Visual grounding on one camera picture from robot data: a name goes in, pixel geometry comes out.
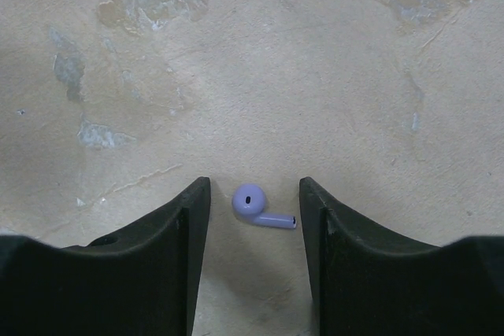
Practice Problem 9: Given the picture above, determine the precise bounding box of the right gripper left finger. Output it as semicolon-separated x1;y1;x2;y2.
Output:
1;177;211;335

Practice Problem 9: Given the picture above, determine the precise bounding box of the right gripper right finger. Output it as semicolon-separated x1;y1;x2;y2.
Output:
299;177;503;335

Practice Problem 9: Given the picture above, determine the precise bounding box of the purple earbud one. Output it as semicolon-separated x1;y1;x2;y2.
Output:
232;183;297;230

